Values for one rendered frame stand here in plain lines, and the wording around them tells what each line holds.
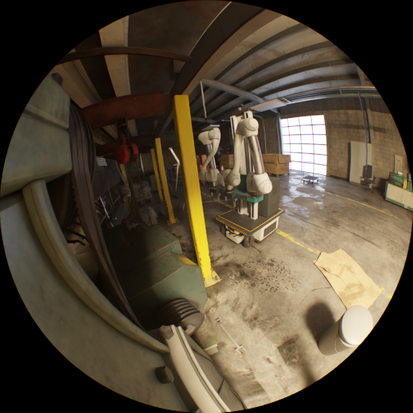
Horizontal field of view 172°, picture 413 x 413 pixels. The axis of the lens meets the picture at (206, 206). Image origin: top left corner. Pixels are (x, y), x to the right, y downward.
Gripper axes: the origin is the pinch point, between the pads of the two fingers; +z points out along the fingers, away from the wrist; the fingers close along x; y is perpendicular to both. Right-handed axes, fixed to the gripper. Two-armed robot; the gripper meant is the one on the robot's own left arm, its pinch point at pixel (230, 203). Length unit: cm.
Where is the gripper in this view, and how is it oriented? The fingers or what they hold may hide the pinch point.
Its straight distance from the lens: 153.0
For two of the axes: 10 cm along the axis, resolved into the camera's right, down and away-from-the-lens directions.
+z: 1.2, 9.3, 3.6
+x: 5.4, 2.5, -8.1
